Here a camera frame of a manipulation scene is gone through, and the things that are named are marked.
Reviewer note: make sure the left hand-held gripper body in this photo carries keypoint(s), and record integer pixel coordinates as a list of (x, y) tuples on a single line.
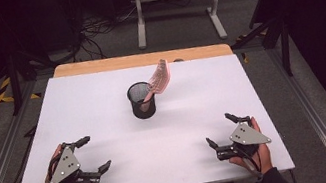
[(66, 166)]

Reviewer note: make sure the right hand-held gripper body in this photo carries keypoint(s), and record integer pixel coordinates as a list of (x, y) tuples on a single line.
[(246, 136)]

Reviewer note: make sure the black mesh cup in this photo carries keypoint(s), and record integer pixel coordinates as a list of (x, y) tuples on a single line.
[(143, 106)]

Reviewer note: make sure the pink hairbrush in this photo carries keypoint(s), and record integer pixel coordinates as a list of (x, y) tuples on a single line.
[(160, 78)]

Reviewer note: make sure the person's right hand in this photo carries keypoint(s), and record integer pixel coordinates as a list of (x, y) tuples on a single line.
[(264, 158)]

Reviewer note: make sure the white board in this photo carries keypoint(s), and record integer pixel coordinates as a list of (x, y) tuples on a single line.
[(94, 117)]

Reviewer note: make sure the wooden table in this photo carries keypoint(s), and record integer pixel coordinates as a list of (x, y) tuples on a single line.
[(112, 65)]

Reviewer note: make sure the black metal stand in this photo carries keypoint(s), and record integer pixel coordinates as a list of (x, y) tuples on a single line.
[(284, 39), (15, 83)]

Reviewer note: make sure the yellow black hazard tape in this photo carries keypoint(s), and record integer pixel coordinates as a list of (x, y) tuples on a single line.
[(5, 90)]

